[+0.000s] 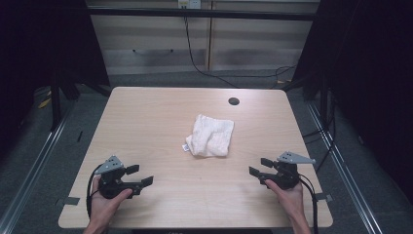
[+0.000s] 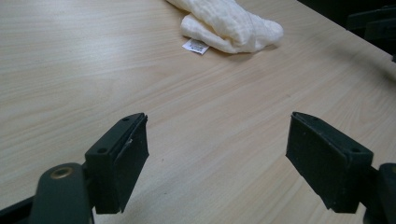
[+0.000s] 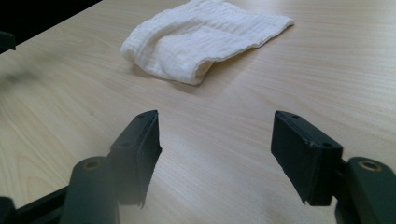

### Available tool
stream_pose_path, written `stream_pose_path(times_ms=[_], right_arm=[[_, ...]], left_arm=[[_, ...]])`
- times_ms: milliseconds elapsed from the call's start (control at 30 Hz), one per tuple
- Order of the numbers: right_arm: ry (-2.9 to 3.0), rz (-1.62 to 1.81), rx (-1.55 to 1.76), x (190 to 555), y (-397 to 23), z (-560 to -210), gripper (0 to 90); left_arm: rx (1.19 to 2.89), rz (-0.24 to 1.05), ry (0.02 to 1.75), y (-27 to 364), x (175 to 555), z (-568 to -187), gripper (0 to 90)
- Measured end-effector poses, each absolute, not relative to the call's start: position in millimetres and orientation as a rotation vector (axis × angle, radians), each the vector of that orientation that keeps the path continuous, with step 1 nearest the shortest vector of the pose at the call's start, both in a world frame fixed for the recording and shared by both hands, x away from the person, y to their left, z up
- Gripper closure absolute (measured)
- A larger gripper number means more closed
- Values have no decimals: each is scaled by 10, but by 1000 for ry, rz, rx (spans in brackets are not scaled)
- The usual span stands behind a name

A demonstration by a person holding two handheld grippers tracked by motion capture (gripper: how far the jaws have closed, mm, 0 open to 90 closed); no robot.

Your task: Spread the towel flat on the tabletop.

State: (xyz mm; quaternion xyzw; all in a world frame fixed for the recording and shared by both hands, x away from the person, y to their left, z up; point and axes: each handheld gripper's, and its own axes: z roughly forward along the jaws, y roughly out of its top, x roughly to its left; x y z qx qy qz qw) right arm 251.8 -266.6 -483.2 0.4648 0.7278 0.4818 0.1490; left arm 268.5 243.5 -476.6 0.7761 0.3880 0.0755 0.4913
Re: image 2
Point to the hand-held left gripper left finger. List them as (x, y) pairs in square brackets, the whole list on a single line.
[(115, 161)]

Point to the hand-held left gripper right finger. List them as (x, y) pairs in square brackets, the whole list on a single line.
[(327, 161)]

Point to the white towel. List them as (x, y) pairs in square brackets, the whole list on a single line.
[(232, 26)]

